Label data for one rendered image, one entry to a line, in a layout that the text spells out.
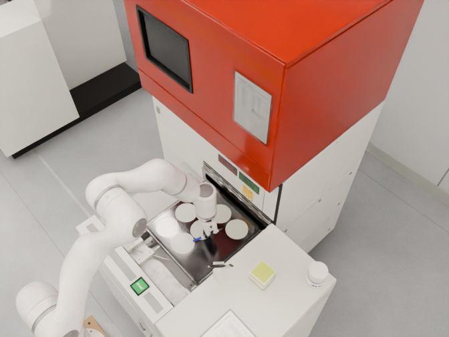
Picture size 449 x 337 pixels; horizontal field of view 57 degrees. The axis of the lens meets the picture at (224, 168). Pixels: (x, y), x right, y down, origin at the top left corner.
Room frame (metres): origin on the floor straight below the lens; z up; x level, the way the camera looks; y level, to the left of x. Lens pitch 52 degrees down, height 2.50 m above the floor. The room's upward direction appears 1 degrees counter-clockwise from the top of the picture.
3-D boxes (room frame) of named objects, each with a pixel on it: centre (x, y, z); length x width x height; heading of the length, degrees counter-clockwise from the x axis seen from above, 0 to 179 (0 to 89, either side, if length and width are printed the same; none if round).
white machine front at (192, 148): (1.21, 0.06, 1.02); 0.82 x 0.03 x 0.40; 42
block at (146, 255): (0.78, 0.34, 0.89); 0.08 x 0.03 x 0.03; 132
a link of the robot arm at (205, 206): (0.88, 0.08, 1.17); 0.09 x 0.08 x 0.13; 40
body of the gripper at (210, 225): (0.88, 0.07, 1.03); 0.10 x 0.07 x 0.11; 25
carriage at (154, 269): (0.72, 0.29, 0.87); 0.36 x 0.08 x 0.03; 42
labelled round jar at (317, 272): (0.64, -0.34, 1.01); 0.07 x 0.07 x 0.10
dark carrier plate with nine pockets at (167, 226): (0.91, 0.10, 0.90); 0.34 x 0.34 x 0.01; 42
